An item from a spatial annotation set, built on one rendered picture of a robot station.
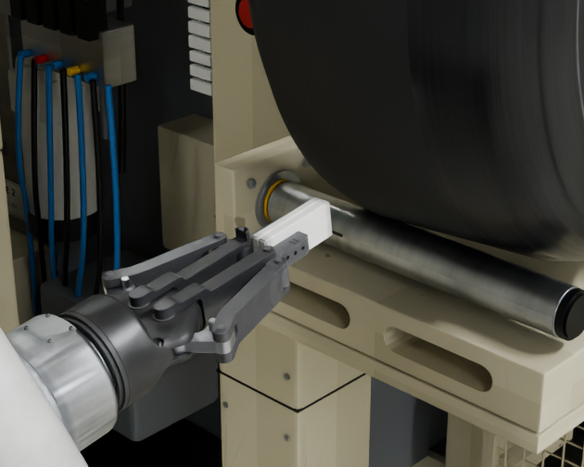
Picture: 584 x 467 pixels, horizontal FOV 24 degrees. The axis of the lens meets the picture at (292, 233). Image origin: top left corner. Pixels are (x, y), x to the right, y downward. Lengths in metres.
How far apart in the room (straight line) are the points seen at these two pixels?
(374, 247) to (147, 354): 0.39
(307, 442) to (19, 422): 0.94
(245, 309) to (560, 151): 0.27
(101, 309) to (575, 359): 0.44
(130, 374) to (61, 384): 0.05
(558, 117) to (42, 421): 0.50
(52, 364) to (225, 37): 0.63
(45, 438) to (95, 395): 0.22
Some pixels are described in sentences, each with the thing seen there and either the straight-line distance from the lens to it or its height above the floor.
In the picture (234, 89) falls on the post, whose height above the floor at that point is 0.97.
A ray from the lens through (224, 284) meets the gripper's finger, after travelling 0.94.
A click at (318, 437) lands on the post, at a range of 1.55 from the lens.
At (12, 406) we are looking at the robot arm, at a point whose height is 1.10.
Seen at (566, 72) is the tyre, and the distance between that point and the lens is 0.99.
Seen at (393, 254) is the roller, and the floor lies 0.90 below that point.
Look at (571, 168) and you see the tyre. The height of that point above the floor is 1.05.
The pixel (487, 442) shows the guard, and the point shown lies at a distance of 1.92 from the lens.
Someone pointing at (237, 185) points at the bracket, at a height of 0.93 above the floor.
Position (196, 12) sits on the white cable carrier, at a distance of 1.44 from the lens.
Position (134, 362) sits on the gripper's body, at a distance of 0.88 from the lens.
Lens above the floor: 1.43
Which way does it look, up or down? 25 degrees down
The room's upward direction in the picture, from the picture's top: straight up
